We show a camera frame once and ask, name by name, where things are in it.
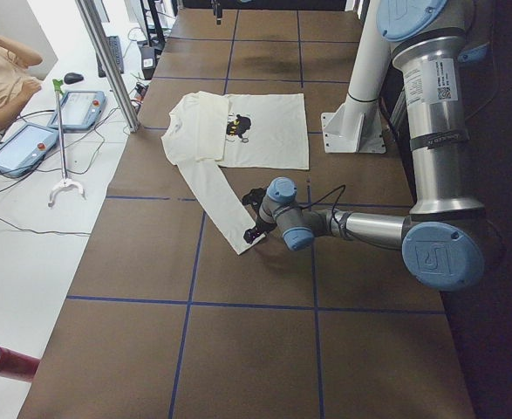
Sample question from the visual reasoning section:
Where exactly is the near blue teach pendant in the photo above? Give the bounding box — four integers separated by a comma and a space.
0, 123, 58, 178

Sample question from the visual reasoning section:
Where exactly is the black keyboard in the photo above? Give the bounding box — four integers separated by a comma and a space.
96, 35, 126, 79

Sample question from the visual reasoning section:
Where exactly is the red cylinder tube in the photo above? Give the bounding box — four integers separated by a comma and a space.
0, 347, 40, 382

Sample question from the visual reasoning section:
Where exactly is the black computer mouse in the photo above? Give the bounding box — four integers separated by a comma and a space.
64, 72, 84, 85

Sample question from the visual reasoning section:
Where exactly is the metal reacher grabber tool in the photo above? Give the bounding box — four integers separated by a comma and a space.
48, 79, 85, 209

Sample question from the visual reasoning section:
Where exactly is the cream long-sleeve cat shirt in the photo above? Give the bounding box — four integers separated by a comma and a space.
161, 91, 309, 254

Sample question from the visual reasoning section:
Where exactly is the blue teach pendant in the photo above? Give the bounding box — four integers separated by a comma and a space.
0, 123, 58, 178
60, 91, 106, 132

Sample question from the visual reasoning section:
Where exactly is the aluminium frame post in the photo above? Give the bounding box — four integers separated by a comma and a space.
75, 0, 140, 133

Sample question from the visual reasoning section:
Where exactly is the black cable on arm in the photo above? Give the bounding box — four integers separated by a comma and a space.
298, 184, 348, 219

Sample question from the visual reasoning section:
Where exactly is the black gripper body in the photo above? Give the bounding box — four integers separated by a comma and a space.
242, 188, 276, 233
211, 0, 223, 24

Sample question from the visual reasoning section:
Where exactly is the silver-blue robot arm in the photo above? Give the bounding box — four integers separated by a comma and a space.
242, 1, 495, 292

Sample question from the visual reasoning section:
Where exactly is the far blue teach pendant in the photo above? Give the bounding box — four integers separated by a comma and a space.
60, 91, 106, 132

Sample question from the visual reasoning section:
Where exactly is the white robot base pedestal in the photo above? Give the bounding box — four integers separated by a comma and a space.
321, 0, 391, 154

